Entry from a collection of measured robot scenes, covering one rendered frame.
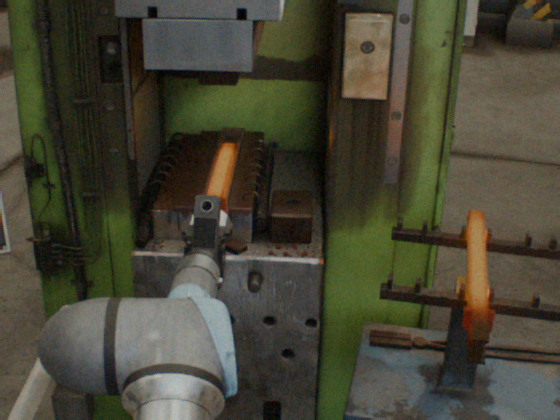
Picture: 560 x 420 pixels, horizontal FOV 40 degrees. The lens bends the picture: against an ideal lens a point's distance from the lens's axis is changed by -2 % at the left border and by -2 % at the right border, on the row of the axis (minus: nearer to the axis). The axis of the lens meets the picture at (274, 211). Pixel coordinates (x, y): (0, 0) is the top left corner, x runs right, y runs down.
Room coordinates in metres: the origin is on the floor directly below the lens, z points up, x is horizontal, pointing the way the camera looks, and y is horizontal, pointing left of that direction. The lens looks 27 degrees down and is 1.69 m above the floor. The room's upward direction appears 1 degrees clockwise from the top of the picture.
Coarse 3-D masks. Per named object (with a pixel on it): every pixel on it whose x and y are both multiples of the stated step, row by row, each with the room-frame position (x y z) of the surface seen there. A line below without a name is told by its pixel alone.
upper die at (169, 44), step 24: (144, 24) 1.39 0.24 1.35; (168, 24) 1.39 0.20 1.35; (192, 24) 1.39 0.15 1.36; (216, 24) 1.39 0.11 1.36; (240, 24) 1.38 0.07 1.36; (144, 48) 1.39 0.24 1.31; (168, 48) 1.39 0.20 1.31; (192, 48) 1.39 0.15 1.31; (216, 48) 1.39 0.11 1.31; (240, 48) 1.38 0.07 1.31
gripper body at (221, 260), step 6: (186, 228) 1.26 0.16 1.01; (192, 228) 1.26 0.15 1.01; (222, 228) 1.26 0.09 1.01; (186, 234) 1.24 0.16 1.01; (222, 234) 1.24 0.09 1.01; (186, 240) 1.22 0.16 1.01; (222, 240) 1.23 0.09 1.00; (186, 246) 1.23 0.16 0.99; (222, 246) 1.24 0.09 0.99; (186, 252) 1.22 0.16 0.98; (192, 252) 1.17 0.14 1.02; (198, 252) 1.16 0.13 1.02; (204, 252) 1.17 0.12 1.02; (222, 252) 1.22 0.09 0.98; (216, 258) 1.17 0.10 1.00; (222, 258) 1.22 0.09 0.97; (222, 264) 1.22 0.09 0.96; (222, 270) 1.22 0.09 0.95; (222, 276) 1.22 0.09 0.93
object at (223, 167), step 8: (224, 144) 1.68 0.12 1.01; (232, 144) 1.68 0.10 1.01; (224, 152) 1.63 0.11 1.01; (232, 152) 1.63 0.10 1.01; (224, 160) 1.58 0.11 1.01; (232, 160) 1.62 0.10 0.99; (216, 168) 1.54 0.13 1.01; (224, 168) 1.54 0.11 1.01; (216, 176) 1.50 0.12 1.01; (224, 176) 1.50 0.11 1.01; (216, 184) 1.46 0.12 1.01; (224, 184) 1.46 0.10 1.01; (208, 192) 1.42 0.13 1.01; (216, 192) 1.42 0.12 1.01; (224, 200) 1.37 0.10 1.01; (224, 208) 1.37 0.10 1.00
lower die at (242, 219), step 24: (192, 144) 1.74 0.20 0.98; (216, 144) 1.72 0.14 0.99; (240, 144) 1.70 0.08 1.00; (192, 168) 1.58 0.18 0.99; (240, 168) 1.58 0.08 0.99; (168, 192) 1.47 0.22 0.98; (192, 192) 1.46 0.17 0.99; (240, 192) 1.46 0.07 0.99; (168, 216) 1.39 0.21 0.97; (240, 216) 1.38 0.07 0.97; (240, 240) 1.38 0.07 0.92
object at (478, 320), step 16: (480, 224) 1.30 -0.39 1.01; (480, 240) 1.24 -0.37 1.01; (480, 256) 1.18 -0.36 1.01; (480, 272) 1.12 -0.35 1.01; (480, 288) 1.07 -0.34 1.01; (480, 304) 1.03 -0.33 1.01; (464, 320) 1.00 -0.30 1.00; (480, 320) 0.97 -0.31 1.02; (480, 336) 0.92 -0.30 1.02; (480, 352) 0.92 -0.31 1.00
